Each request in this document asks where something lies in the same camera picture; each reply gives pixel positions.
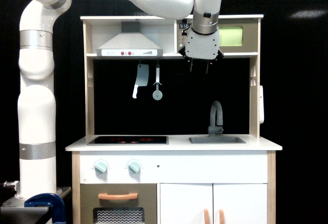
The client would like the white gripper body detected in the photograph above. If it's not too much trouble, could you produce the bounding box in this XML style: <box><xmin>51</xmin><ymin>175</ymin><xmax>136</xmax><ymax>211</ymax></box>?
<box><xmin>178</xmin><ymin>28</ymin><xmax>224</xmax><ymax>60</ymax></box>

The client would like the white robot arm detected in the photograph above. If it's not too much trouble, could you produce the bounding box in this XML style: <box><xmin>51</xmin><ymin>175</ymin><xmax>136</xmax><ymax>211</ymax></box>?
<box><xmin>17</xmin><ymin>0</ymin><xmax>221</xmax><ymax>199</ymax></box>

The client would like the left white cabinet door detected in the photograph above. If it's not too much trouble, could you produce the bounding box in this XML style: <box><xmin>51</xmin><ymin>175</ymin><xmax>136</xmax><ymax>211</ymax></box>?
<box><xmin>159</xmin><ymin>184</ymin><xmax>213</xmax><ymax>223</ymax></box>

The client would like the white cabinet door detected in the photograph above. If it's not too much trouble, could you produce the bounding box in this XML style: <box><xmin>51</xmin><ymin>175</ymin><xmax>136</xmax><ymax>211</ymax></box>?
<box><xmin>213</xmin><ymin>184</ymin><xmax>267</xmax><ymax>223</ymax></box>
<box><xmin>159</xmin><ymin>184</ymin><xmax>213</xmax><ymax>223</ymax></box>

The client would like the right white cabinet door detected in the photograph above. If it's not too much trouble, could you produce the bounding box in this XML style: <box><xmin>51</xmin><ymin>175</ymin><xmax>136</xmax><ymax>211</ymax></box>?
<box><xmin>213</xmin><ymin>184</ymin><xmax>267</xmax><ymax>223</ymax></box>

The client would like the microwave keypad panel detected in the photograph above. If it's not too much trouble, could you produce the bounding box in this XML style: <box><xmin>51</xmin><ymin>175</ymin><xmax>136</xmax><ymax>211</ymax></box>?
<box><xmin>176</xmin><ymin>18</ymin><xmax>193</xmax><ymax>52</ymax></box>

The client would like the toy pizza cutter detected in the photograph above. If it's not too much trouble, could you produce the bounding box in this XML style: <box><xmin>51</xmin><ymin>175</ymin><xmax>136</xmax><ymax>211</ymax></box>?
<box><xmin>152</xmin><ymin>65</ymin><xmax>162</xmax><ymax>101</ymax></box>

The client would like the toy cleaver knife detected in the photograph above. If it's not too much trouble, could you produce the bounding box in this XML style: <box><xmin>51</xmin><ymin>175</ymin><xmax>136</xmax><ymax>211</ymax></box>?
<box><xmin>132</xmin><ymin>64</ymin><xmax>149</xmax><ymax>98</ymax></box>

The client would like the white side-mounted toy phone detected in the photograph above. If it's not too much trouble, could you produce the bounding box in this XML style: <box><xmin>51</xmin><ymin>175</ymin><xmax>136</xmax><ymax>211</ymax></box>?
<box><xmin>259</xmin><ymin>86</ymin><xmax>264</xmax><ymax>124</ymax></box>

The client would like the grey range hood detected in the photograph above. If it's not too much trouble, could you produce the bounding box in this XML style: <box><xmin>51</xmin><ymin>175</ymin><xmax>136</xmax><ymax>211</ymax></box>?
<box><xmin>97</xmin><ymin>22</ymin><xmax>163</xmax><ymax>57</ymax></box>

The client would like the grey toy faucet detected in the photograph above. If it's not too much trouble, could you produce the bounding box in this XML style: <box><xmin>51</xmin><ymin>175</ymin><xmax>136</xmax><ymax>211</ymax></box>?
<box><xmin>208</xmin><ymin>101</ymin><xmax>223</xmax><ymax>137</ymax></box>

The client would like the white wooden toy kitchen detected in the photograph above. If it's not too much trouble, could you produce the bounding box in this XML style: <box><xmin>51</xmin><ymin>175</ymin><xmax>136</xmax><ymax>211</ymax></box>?
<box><xmin>67</xmin><ymin>14</ymin><xmax>281</xmax><ymax>223</ymax></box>

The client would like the grey toy sink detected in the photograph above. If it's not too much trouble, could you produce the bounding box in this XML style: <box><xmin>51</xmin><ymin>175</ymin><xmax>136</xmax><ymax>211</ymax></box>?
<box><xmin>189</xmin><ymin>136</ymin><xmax>246</xmax><ymax>144</ymax></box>

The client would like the right mint stove knob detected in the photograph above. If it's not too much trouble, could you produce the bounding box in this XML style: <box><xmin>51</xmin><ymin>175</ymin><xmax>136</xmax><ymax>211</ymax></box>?
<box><xmin>127</xmin><ymin>159</ymin><xmax>141</xmax><ymax>174</ymax></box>

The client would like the mint stove knob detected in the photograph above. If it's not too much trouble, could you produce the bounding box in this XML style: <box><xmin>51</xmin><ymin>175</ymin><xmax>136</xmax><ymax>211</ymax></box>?
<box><xmin>127</xmin><ymin>159</ymin><xmax>141</xmax><ymax>174</ymax></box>
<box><xmin>93</xmin><ymin>159</ymin><xmax>108</xmax><ymax>174</ymax></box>

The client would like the black toy stovetop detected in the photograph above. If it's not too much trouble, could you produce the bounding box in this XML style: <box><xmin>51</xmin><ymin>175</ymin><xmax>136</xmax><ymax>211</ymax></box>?
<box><xmin>87</xmin><ymin>135</ymin><xmax>169</xmax><ymax>146</ymax></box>

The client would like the left mint stove knob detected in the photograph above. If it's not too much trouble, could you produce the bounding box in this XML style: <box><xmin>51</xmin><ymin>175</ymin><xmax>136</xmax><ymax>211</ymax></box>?
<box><xmin>93</xmin><ymin>159</ymin><xmax>108</xmax><ymax>174</ymax></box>

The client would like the blue clamp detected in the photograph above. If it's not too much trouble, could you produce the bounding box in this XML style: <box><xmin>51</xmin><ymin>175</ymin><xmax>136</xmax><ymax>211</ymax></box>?
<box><xmin>24</xmin><ymin>193</ymin><xmax>66</xmax><ymax>224</ymax></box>

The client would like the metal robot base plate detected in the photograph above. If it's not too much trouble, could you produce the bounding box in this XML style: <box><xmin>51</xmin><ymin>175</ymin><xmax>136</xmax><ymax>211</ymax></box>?
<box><xmin>1</xmin><ymin>187</ymin><xmax>72</xmax><ymax>212</ymax></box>

